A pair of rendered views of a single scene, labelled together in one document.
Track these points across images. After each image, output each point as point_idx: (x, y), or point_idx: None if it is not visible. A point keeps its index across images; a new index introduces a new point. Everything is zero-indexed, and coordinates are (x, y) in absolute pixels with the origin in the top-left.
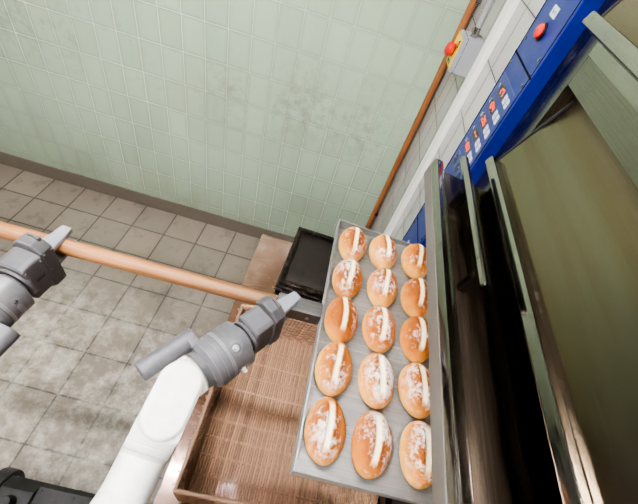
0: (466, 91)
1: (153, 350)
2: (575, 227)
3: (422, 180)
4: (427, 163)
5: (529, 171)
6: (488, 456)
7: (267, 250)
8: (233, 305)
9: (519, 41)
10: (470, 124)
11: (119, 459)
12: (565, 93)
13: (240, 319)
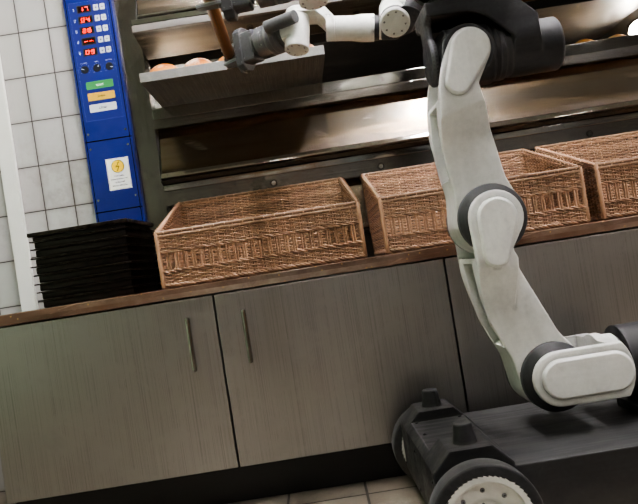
0: (0, 64)
1: (281, 15)
2: None
3: (22, 161)
4: (12, 144)
5: (164, 6)
6: None
7: (17, 312)
8: (129, 295)
9: (37, 0)
10: (48, 65)
11: (338, 16)
12: None
13: (251, 31)
